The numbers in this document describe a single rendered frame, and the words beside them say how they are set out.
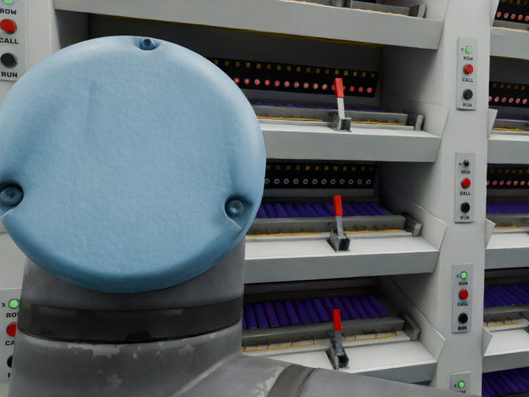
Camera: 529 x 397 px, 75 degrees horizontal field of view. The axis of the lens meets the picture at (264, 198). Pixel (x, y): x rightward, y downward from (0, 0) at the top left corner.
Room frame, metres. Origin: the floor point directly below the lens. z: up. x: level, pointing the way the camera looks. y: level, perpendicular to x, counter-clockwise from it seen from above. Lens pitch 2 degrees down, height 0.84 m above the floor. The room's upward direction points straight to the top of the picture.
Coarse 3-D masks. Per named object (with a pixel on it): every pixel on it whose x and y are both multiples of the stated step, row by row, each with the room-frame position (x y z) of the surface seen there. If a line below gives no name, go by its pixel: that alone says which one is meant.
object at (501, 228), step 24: (504, 168) 0.81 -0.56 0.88; (528, 168) 0.82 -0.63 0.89; (504, 192) 0.83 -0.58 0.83; (528, 192) 0.84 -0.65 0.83; (504, 216) 0.71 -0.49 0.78; (528, 216) 0.72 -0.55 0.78; (504, 240) 0.65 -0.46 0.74; (528, 240) 0.66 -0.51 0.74; (504, 264) 0.64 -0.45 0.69; (528, 264) 0.66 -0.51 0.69
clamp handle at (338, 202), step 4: (336, 196) 0.58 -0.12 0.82; (340, 196) 0.59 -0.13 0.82; (336, 200) 0.58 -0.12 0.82; (340, 200) 0.58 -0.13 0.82; (336, 204) 0.58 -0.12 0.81; (340, 204) 0.58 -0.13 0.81; (336, 208) 0.58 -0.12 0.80; (340, 208) 0.58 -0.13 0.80; (336, 212) 0.58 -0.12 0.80; (340, 212) 0.58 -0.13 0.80; (336, 216) 0.58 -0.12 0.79; (340, 216) 0.58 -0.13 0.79; (336, 220) 0.58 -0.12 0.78; (340, 220) 0.58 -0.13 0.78; (336, 224) 0.58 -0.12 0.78; (340, 224) 0.57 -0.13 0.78; (340, 228) 0.57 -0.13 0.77; (340, 232) 0.57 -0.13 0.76; (340, 236) 0.57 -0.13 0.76
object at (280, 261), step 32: (288, 192) 0.71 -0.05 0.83; (320, 192) 0.72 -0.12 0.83; (352, 192) 0.74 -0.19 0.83; (416, 224) 0.63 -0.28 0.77; (256, 256) 0.53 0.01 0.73; (288, 256) 0.54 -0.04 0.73; (320, 256) 0.55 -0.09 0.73; (352, 256) 0.56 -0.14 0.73; (384, 256) 0.57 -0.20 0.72; (416, 256) 0.59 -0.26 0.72
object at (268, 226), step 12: (348, 216) 0.64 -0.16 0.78; (360, 216) 0.65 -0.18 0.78; (372, 216) 0.65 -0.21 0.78; (384, 216) 0.66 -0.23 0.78; (396, 216) 0.66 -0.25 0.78; (252, 228) 0.59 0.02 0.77; (264, 228) 0.59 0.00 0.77; (276, 228) 0.60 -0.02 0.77; (288, 228) 0.60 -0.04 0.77; (300, 228) 0.61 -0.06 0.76; (312, 228) 0.61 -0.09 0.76; (324, 228) 0.62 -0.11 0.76; (348, 228) 0.63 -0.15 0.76; (360, 228) 0.64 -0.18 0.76; (372, 228) 0.64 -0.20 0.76; (384, 228) 0.65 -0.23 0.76; (396, 228) 0.66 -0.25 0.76
